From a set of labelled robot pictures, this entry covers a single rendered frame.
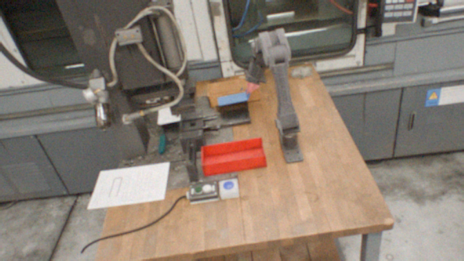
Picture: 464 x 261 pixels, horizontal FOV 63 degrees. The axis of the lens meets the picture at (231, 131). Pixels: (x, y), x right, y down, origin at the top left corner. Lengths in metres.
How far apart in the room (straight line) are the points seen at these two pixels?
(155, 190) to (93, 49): 0.57
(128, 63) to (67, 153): 1.39
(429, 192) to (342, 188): 1.37
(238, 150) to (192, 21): 0.83
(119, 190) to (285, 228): 0.67
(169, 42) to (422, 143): 1.89
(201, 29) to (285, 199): 1.11
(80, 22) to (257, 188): 0.85
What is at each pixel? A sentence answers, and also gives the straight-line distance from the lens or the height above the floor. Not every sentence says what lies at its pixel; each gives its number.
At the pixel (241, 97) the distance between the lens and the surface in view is 1.81.
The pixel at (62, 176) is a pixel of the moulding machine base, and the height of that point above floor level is 0.26.
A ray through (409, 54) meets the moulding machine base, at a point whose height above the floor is 0.84.
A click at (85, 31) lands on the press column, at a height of 1.48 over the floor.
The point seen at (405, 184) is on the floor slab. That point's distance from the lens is 2.74.
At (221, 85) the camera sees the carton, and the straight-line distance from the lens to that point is 1.96.
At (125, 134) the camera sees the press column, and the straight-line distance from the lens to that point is 1.65.
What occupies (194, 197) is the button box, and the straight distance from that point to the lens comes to 1.40.
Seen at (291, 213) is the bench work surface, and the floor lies 0.90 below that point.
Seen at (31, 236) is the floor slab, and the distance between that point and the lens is 3.03.
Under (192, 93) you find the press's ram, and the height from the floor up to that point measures 1.14.
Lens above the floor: 1.91
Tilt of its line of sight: 36 degrees down
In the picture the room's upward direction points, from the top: 11 degrees counter-clockwise
